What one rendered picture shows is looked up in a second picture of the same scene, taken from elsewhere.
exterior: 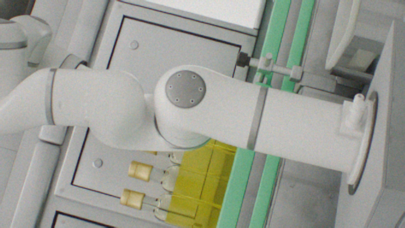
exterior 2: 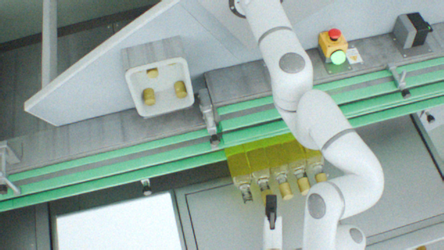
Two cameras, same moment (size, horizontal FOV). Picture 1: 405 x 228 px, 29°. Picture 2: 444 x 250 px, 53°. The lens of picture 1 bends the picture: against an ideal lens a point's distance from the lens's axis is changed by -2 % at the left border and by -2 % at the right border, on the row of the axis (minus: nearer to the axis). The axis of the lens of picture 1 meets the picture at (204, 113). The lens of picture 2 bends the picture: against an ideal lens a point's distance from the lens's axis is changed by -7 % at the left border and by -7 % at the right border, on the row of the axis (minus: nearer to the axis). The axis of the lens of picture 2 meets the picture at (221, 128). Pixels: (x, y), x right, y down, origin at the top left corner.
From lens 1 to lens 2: 0.94 m
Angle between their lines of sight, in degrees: 39
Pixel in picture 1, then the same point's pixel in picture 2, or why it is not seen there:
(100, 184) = not seen: hidden behind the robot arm
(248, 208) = not seen: hidden behind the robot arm
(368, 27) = (175, 51)
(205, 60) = (205, 210)
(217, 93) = (283, 48)
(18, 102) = (362, 148)
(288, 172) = (266, 87)
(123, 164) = (297, 219)
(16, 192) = not seen: outside the picture
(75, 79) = (326, 123)
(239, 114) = (286, 35)
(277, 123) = (279, 19)
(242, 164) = (275, 112)
